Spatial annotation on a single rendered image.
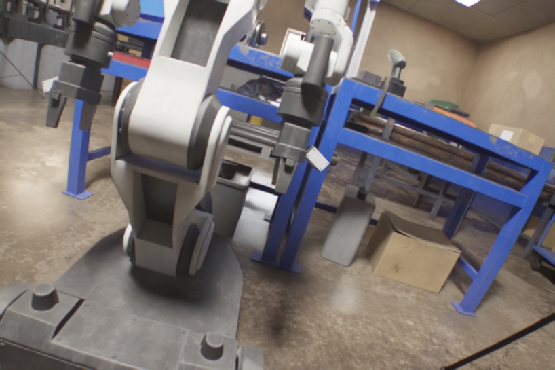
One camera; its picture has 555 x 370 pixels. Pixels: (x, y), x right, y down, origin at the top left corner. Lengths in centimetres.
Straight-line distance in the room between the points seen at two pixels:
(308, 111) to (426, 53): 666
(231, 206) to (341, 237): 57
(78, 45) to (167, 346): 60
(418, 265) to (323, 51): 132
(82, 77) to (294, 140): 41
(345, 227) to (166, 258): 98
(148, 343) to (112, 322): 9
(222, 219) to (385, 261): 86
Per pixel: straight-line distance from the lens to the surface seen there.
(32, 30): 447
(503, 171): 329
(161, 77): 51
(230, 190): 135
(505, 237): 164
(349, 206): 143
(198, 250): 72
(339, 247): 151
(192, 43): 57
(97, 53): 64
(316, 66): 52
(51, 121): 63
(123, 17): 65
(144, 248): 71
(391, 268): 162
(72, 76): 63
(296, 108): 53
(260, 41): 135
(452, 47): 745
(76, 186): 160
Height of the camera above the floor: 71
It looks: 15 degrees down
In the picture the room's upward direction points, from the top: 18 degrees clockwise
